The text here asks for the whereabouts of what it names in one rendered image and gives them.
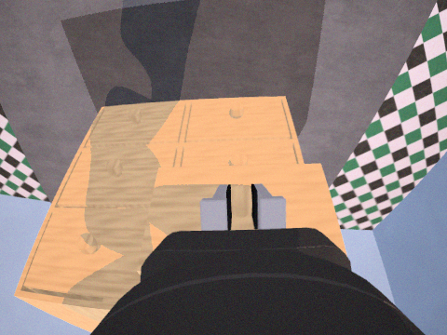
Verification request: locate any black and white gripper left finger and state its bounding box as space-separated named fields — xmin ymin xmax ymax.
xmin=200 ymin=184 xmax=232 ymax=231

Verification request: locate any light wooden chest of drawers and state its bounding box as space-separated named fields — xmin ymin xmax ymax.
xmin=14 ymin=97 xmax=304 ymax=332

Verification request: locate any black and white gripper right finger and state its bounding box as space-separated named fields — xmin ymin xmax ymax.
xmin=251 ymin=183 xmax=286 ymax=230

